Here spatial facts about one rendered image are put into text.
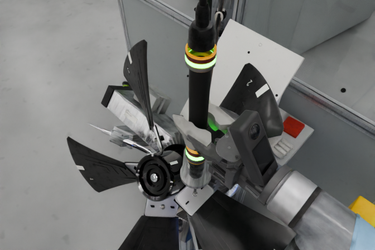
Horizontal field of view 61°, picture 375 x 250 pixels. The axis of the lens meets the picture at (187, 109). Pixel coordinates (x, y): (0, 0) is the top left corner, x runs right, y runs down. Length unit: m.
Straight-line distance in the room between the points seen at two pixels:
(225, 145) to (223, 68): 0.52
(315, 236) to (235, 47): 0.65
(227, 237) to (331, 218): 0.36
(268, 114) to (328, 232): 0.28
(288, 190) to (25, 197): 2.04
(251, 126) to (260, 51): 0.54
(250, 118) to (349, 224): 0.19
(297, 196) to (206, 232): 0.36
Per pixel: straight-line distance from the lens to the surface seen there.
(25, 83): 3.02
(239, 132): 0.44
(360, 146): 1.44
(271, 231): 0.83
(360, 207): 1.06
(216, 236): 0.81
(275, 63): 0.95
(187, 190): 0.84
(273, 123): 0.66
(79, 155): 1.04
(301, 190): 0.50
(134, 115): 1.06
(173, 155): 0.83
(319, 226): 0.50
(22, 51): 3.37
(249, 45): 0.99
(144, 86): 0.83
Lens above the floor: 1.95
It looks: 51 degrees down
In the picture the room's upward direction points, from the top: straight up
